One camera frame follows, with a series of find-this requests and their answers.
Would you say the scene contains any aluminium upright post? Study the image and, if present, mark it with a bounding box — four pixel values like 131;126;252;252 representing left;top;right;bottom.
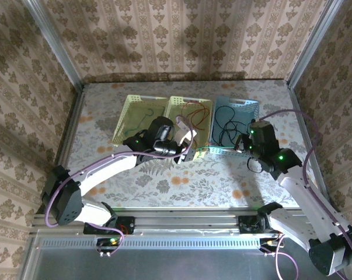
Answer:
22;0;85;90
286;0;344;88

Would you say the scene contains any thin black cable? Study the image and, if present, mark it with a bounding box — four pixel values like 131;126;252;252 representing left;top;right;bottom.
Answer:
215;105;251;146

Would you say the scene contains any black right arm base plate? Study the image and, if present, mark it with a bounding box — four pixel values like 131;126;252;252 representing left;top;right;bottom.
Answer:
238;215;281;234

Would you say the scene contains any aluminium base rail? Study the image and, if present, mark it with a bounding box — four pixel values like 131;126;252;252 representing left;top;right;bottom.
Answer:
32;207;347;236

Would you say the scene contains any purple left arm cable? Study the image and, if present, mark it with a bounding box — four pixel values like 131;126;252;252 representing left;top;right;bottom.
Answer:
44;115;194;258

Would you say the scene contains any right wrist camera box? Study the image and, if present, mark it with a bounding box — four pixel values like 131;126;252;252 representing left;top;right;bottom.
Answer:
249;120;270;131

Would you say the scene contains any pale yellow plastic basket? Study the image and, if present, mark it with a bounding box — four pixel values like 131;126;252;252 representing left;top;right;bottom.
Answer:
113;93;169;146
163;95;214;161

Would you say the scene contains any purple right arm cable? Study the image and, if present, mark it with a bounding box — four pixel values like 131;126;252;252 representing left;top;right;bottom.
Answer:
259;109;352;280

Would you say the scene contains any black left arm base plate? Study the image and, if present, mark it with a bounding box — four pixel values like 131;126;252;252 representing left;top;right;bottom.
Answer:
82;216;135;235

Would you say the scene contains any grey metal tray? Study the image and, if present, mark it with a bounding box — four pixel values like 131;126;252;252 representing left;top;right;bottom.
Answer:
19;229;352;280

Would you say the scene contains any light blue plastic basket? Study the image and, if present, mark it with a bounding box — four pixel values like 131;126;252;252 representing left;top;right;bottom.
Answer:
207;95;260;160

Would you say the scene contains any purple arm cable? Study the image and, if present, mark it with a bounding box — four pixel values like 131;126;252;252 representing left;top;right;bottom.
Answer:
44;115;194;258
259;109;352;280

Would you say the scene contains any thin red power wire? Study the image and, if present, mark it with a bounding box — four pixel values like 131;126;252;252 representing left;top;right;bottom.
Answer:
117;223;127;244

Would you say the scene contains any small control board with lights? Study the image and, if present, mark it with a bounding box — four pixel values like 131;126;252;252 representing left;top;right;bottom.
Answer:
259;237;285;254
96;237;121;254

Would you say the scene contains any slotted metal cable duct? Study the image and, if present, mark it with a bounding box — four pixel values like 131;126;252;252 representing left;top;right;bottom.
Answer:
37;236;263;249

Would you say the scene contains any thin black gripper wire loop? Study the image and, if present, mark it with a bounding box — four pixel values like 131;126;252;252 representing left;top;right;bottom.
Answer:
248;158;264;175

